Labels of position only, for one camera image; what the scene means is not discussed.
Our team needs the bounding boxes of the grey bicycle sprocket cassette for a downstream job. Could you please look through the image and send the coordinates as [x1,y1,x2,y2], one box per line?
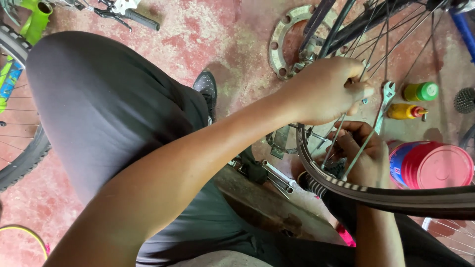
[453,88,475,114]

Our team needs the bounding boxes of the black spoked bicycle wheel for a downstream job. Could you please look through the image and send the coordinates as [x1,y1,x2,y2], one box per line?
[295,0,475,221]

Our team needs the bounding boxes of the black white striped sock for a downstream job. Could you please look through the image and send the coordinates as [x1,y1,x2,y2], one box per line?
[297,171,329,199]

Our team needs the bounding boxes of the silver tube socket wrench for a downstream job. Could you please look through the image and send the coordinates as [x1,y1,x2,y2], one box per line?
[261,160,297,188]
[267,172,294,199]

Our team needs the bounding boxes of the green bottle with green cap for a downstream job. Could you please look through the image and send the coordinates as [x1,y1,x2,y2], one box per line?
[403,82,439,102]

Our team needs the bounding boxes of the round metal flange ring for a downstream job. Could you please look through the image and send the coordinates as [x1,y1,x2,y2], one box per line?
[268,4,334,81]

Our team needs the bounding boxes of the concrete block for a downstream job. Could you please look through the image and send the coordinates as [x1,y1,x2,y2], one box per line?
[213,165,346,246]

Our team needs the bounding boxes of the pink object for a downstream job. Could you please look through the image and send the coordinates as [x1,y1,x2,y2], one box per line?
[336,222,357,247]

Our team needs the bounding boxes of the black cloth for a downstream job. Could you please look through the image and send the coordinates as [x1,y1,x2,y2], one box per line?
[237,146,269,185]

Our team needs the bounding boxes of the blue bicycle frame tube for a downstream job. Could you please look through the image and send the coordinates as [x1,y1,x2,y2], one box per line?
[447,0,475,64]

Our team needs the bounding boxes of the handlebar with black grip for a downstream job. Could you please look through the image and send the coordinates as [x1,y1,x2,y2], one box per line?
[56,0,161,32]

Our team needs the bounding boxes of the can with pink lid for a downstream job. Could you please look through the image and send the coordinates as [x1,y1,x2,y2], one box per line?
[388,140,475,190]

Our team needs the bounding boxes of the white rim spoked wheel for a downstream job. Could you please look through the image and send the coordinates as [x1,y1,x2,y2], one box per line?
[421,217,475,260]

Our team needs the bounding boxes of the metal chainring part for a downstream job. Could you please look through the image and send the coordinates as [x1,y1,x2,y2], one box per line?
[265,124,309,160]

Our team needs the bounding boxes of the person's grey trousers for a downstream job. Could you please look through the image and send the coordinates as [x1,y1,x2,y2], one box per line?
[26,31,475,267]

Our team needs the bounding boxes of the yellow bottle with red nozzle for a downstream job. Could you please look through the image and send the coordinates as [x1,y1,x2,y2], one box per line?
[387,103,428,121]

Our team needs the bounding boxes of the silver adjustable wrench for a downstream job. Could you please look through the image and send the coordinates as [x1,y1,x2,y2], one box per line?
[373,81,396,136]

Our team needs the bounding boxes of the person's left hand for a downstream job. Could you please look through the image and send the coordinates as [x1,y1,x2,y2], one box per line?
[283,57,375,125]

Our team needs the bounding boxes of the person's right hand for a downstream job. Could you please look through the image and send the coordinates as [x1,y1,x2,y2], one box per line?
[326,120,391,190]

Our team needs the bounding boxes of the black dotted shoe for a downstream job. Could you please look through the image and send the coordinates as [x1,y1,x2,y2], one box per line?
[192,70,218,125]

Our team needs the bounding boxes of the yellow-edged bicycle tyre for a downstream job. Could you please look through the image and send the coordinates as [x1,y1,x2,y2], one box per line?
[0,224,50,261]

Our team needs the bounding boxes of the green bicycle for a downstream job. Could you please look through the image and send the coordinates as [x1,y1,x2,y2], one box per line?
[0,0,54,193]

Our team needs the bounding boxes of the black bicycle frame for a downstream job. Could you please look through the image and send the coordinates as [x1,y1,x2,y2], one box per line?
[299,0,427,57]

